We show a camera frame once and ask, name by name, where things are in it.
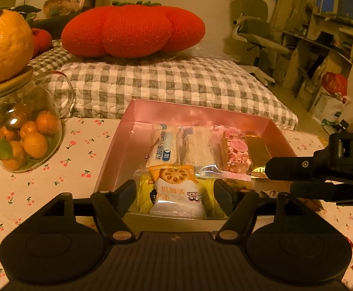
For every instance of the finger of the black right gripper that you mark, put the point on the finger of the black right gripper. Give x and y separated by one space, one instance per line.
309 168
318 189

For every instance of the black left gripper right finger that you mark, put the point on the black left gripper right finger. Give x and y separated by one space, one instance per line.
240 209

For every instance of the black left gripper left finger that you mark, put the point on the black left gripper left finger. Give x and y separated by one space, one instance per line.
110 208

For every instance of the brown biscuit pack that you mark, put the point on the brown biscuit pack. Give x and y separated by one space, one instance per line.
241 185

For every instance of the yellow snack pack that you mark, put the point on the yellow snack pack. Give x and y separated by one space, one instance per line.
145 196

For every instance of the gold snack bar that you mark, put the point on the gold snack bar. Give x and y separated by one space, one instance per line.
259 155

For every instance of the silver grey snack pack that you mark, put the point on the silver grey snack pack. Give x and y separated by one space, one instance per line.
209 172

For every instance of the pink nougat snack pack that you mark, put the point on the pink nougat snack pack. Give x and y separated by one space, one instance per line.
233 152

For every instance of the white lotus chip pack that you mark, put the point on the white lotus chip pack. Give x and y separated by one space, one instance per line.
177 194

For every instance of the clear white bread pack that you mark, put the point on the clear white bread pack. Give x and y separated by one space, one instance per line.
198 146

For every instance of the blue white bread pack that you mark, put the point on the blue white bread pack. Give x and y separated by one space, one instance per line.
164 145

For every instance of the red white shopping bag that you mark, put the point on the red white shopping bag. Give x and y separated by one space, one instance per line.
331 99

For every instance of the pink silver shallow box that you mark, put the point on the pink silver shallow box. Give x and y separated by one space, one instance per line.
131 143

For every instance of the cherry print tablecloth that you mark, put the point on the cherry print tablecloth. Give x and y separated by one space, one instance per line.
75 167

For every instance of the wooden desk shelf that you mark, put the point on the wooden desk shelf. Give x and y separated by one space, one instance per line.
326 45

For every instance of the glass jar with kumquats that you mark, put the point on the glass jar with kumquats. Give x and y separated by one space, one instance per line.
31 112

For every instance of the grey checkered quilt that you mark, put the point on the grey checkered quilt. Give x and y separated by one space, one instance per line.
104 86

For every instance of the white office chair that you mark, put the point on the white office chair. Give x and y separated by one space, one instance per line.
252 27

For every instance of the red tomato plush cushion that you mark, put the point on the red tomato plush cushion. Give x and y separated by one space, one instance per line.
132 31

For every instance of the small red plush cushion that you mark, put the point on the small red plush cushion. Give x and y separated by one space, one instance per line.
42 41

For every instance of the large orange citrus fruit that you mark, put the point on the large orange citrus fruit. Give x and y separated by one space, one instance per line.
16 44

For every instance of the pink plush slipper toy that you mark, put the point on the pink plush slipper toy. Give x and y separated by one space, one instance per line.
62 7

